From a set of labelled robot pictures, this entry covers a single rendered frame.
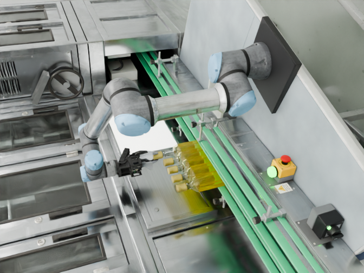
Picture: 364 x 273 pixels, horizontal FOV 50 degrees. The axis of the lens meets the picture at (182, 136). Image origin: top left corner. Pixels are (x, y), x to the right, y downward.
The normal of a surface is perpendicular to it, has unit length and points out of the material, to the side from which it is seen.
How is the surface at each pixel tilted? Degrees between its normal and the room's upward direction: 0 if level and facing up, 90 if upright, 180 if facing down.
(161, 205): 90
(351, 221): 0
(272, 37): 3
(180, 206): 90
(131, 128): 82
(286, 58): 3
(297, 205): 90
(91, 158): 90
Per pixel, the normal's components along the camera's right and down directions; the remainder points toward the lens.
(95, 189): 0.06, -0.78
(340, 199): -0.93, 0.18
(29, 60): 0.36, 0.60
